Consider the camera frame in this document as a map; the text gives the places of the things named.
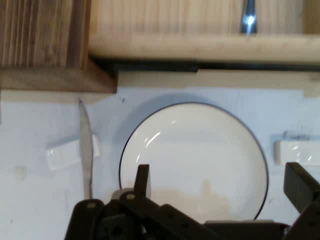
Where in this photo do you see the dark wooden drawer cabinet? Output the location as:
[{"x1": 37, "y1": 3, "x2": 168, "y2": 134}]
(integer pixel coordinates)
[{"x1": 0, "y1": 0, "x2": 118, "y2": 96}]

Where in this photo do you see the white ceramic cutlery rest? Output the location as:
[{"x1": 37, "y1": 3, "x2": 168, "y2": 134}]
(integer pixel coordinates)
[
  {"x1": 272, "y1": 134, "x2": 320, "y2": 168},
  {"x1": 46, "y1": 134, "x2": 102, "y2": 173}
]

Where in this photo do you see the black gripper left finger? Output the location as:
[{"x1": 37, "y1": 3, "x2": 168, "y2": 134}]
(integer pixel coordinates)
[{"x1": 64, "y1": 164, "x2": 221, "y2": 240}]

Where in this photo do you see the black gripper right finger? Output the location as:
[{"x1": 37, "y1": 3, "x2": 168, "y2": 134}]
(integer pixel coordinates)
[{"x1": 283, "y1": 161, "x2": 320, "y2": 240}]

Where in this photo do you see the white plate with dark rim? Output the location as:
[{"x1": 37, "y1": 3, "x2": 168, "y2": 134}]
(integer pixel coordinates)
[{"x1": 118, "y1": 101, "x2": 270, "y2": 221}]

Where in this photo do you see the steel fork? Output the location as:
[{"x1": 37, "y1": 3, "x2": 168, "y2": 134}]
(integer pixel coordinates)
[{"x1": 239, "y1": 0, "x2": 259, "y2": 35}]

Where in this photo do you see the light wooden drawer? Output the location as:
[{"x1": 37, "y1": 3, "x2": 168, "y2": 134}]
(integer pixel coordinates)
[{"x1": 88, "y1": 0, "x2": 320, "y2": 64}]

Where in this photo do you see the serrated steel table knife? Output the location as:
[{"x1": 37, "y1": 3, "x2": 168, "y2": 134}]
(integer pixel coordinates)
[{"x1": 78, "y1": 99, "x2": 95, "y2": 201}]

